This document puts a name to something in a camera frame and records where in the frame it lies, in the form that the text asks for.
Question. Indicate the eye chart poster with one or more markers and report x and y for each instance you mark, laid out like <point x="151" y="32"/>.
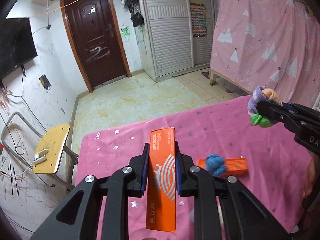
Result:
<point x="1" y="149"/>

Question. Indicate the white louvered wardrobe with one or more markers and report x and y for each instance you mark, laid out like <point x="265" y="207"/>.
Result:
<point x="167" y="46"/>

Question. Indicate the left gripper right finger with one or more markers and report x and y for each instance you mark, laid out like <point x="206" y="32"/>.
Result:
<point x="183" y="163"/>

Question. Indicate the white power strip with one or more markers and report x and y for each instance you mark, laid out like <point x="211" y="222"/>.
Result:
<point x="40" y="157"/>

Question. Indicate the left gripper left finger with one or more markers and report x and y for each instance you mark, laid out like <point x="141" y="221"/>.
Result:
<point x="139" y="164"/>

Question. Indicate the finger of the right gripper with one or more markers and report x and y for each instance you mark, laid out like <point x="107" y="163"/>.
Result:
<point x="273" y="111"/>
<point x="289" y="106"/>

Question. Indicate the dark brown door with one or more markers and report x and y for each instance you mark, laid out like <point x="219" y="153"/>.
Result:
<point x="94" y="36"/>

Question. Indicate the black wall television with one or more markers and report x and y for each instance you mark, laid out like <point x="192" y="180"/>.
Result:
<point x="17" y="45"/>

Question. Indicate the blue yarn ball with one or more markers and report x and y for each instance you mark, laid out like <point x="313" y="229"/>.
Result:
<point x="215" y="165"/>

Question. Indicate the colourful wall chart poster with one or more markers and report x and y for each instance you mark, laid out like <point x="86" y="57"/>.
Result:
<point x="198" y="19"/>

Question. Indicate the black hanging bags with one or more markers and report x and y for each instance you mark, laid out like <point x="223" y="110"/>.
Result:
<point x="134" y="8"/>

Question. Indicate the person right hand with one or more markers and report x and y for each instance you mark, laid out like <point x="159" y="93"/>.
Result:
<point x="310" y="176"/>

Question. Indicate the pink tree pattern curtain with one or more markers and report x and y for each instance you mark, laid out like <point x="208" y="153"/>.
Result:
<point x="270" y="43"/>

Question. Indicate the pink star tablecloth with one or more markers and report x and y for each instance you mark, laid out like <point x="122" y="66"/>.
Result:
<point x="276" y="163"/>

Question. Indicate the yellow wooden chair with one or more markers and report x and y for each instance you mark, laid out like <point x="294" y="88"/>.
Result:
<point x="55" y="140"/>

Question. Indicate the purple orange sock bundle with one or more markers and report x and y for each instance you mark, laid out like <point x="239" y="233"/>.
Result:
<point x="261" y="93"/>

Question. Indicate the orange carton box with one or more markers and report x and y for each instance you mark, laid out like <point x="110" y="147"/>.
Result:
<point x="161" y="190"/>

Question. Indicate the small orange ribbed box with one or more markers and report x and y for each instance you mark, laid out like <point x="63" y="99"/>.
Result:
<point x="230" y="167"/>

